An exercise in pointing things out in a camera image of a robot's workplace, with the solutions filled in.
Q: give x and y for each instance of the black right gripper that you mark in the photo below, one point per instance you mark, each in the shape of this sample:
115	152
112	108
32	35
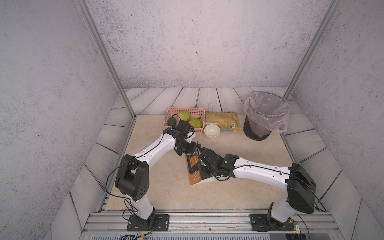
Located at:
203	175

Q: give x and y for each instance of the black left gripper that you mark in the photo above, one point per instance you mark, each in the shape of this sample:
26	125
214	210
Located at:
192	150

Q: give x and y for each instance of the brown paperback book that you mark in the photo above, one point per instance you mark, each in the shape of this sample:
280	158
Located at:
195	172

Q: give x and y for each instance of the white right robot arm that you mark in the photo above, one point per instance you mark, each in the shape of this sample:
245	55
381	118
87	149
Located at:
299	187

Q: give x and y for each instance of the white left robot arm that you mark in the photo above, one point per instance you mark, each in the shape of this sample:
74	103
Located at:
133	176

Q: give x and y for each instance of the dark green avocado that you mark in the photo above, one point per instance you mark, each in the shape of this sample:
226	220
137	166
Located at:
171	122

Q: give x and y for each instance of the green cabbage back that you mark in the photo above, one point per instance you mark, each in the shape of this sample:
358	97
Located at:
184	115

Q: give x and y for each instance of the green cabbage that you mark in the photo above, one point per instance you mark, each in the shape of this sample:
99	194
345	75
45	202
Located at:
184	115
196	123

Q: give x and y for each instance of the green cabbage front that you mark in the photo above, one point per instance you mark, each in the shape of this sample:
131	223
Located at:
196	123

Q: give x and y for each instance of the pink plastic basket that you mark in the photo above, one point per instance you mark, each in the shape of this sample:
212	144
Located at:
195	113

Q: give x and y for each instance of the cream ceramic bowl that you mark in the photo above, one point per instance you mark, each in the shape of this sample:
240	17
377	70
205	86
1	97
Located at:
212	131

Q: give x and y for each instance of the yellow paper food bag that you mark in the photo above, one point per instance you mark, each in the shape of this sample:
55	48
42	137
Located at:
227	122

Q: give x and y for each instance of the black mesh trash bin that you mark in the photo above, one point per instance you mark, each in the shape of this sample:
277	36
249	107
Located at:
254	131

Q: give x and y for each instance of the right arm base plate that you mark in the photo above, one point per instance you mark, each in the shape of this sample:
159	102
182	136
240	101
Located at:
264	223

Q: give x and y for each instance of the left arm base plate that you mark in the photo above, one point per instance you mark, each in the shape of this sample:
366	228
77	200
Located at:
155	222

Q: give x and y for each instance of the aluminium front rail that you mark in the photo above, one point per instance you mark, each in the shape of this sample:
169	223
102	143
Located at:
209	222

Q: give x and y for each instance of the left aluminium corner post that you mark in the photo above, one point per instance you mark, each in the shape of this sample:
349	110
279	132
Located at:
86	14

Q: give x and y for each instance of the aluminium corner post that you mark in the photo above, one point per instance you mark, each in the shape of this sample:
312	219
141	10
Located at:
321	30
86	14

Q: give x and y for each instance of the right aluminium corner post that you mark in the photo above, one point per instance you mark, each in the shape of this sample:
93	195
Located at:
321	30

